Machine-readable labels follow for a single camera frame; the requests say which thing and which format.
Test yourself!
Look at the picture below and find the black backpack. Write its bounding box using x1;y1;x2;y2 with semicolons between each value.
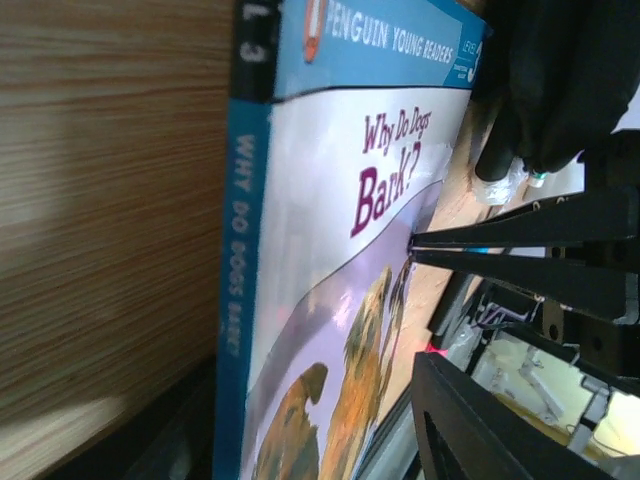
472;1;639;182

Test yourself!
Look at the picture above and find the dog picture book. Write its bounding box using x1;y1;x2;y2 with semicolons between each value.
213;1;485;479

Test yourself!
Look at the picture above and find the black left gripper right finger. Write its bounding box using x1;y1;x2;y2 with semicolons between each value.
408;192;639;325

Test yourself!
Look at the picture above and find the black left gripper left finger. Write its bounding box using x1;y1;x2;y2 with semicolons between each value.
412;352;639;479

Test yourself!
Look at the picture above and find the pink highlighter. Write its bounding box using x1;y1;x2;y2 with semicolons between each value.
425;342;446;354

